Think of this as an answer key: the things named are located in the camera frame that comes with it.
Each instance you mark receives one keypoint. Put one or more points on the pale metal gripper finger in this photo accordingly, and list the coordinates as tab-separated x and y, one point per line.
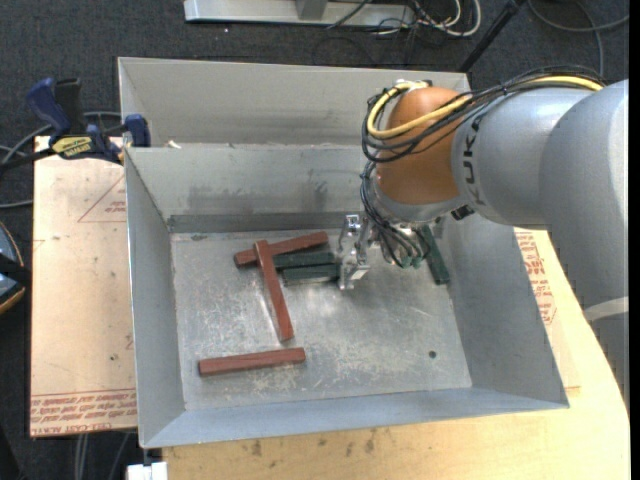
346	273
361	272

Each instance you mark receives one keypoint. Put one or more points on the dark green flat block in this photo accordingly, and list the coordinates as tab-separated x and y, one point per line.
438	263
310	274
305	259

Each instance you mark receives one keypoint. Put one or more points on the red-brown flat block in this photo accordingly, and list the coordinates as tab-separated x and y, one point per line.
250	362
275	293
300	245

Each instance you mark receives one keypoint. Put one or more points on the grey metal bin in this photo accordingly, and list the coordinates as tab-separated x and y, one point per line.
350	328

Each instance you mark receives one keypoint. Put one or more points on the brown cardboard board red print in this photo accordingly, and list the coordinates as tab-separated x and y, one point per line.
80	288

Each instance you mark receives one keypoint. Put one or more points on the black cylinder on white bracket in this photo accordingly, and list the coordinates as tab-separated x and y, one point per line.
462	212

